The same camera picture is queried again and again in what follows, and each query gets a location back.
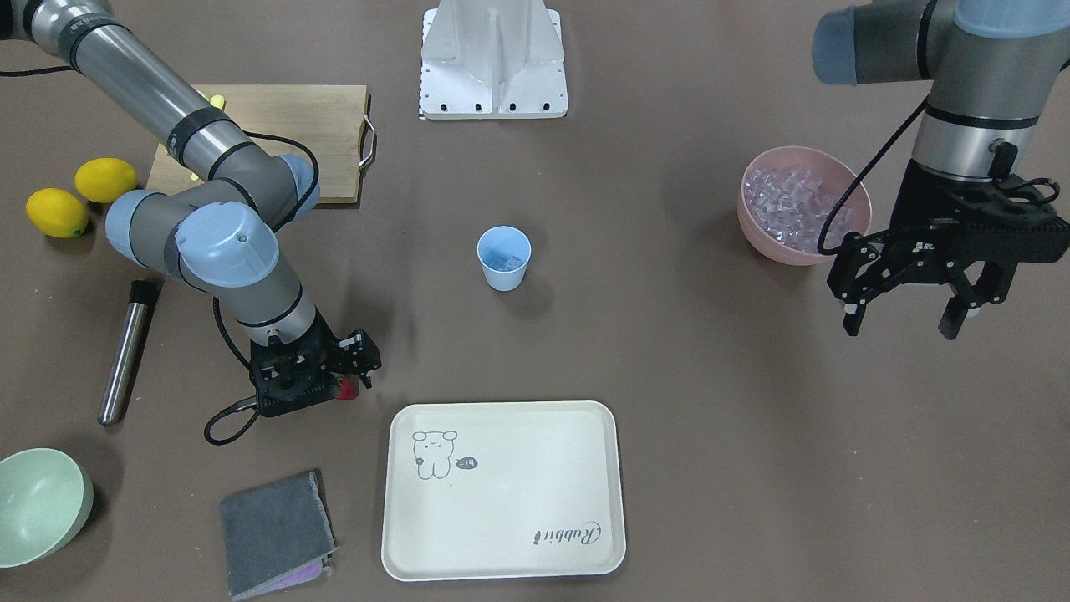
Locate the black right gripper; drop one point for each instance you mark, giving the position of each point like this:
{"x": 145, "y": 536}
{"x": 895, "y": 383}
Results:
{"x": 358, "y": 354}

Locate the grey folded cloth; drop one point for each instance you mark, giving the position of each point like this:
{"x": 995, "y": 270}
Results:
{"x": 276, "y": 536}

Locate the bamboo cutting board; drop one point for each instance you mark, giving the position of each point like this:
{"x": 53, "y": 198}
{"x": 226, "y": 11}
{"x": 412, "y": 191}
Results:
{"x": 328, "y": 119}

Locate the red strawberry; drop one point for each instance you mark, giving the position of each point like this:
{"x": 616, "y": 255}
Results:
{"x": 346, "y": 389}

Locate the clear ice cube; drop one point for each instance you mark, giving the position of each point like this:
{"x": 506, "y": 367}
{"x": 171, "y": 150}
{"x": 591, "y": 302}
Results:
{"x": 504, "y": 263}

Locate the whole yellow lemon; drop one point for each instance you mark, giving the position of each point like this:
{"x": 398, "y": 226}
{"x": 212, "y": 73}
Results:
{"x": 57, "y": 213}
{"x": 106, "y": 179}

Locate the pink bowl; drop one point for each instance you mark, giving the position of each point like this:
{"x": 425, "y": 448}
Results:
{"x": 834, "y": 173}

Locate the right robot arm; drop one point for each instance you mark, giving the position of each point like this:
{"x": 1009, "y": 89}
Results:
{"x": 222, "y": 235}

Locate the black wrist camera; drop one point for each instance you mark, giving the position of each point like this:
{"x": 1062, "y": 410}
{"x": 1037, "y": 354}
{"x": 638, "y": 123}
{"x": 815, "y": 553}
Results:
{"x": 286, "y": 383}
{"x": 996, "y": 217}

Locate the yellow plastic knife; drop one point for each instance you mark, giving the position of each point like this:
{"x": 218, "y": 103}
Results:
{"x": 217, "y": 101}

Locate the light blue plastic cup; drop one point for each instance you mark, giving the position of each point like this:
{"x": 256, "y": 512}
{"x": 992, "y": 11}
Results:
{"x": 504, "y": 252}

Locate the mint green bowl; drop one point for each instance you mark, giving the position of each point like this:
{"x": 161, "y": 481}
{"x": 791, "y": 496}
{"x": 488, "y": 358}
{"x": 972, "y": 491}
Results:
{"x": 46, "y": 498}

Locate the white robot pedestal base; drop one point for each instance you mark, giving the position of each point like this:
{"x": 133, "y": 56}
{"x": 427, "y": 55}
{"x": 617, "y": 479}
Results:
{"x": 492, "y": 60}

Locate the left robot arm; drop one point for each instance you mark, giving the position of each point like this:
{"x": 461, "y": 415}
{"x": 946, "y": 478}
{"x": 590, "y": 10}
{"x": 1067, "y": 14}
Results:
{"x": 992, "y": 65}

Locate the cream rabbit tray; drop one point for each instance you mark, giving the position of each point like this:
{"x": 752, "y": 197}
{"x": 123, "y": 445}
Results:
{"x": 503, "y": 490}

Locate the steel muddler black tip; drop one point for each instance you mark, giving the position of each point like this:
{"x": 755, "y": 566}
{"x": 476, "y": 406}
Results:
{"x": 142, "y": 301}

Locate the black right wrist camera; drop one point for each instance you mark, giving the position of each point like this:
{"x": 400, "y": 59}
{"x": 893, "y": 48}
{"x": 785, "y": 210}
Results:
{"x": 286, "y": 383}

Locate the clear ice cubes pile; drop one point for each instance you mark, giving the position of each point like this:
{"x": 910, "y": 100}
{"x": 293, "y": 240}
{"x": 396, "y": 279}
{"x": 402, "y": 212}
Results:
{"x": 791, "y": 204}

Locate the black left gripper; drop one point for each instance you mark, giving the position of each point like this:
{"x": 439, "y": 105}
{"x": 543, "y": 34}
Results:
{"x": 913, "y": 251}

